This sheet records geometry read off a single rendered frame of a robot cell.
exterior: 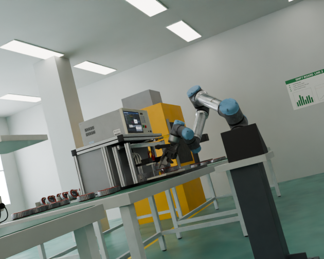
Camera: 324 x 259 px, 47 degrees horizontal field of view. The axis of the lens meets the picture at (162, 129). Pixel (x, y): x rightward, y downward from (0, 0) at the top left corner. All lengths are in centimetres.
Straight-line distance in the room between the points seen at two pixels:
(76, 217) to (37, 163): 916
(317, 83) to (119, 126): 562
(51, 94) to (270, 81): 425
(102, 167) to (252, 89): 564
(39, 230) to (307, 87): 708
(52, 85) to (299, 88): 468
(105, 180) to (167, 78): 599
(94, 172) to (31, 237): 167
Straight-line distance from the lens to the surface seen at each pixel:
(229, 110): 243
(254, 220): 241
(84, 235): 132
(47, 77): 714
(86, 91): 945
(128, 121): 276
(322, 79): 784
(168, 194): 445
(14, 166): 1081
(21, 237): 105
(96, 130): 283
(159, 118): 646
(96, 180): 271
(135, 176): 255
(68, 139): 679
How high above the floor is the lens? 80
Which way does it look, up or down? 6 degrees up
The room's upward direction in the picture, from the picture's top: 15 degrees counter-clockwise
